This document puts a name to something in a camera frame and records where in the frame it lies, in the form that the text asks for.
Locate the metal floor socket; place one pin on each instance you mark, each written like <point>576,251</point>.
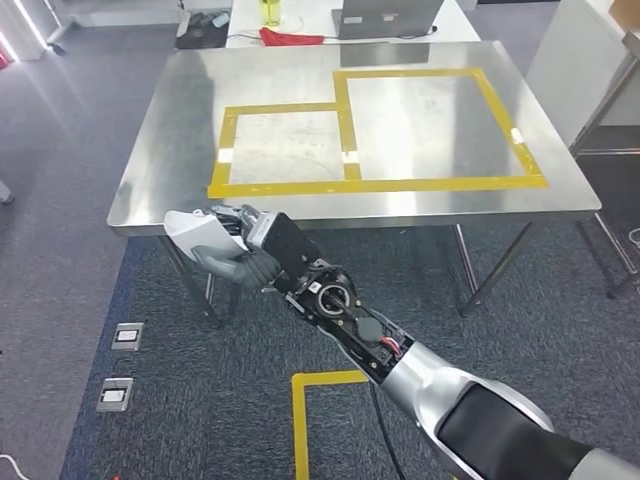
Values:
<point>115,395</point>
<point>127,336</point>

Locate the red cloth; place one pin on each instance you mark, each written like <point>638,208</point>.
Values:
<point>290,38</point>

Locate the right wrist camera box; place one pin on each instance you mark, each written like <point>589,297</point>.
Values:
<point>290,248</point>

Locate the grey metal table frame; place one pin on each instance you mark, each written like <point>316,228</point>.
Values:
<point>607,151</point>

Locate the green cup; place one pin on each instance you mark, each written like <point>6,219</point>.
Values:
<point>270,12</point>

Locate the white plastic part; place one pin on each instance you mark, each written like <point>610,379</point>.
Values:
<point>190,232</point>

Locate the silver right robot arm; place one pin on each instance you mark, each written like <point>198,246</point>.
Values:
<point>430,391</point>

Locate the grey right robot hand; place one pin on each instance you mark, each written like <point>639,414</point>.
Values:
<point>244,270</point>

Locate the grey laptop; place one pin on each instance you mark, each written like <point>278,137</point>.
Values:
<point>385,16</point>

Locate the white tape patch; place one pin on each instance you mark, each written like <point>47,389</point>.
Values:
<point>517,135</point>
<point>226,156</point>
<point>352,157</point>

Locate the white desk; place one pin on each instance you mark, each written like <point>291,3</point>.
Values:
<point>310,16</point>

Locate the steel workbench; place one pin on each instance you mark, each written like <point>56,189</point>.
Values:
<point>300,79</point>

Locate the black bag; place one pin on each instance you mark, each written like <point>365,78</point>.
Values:
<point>200,36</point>

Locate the cardboard box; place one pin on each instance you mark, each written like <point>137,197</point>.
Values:
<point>627,12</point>

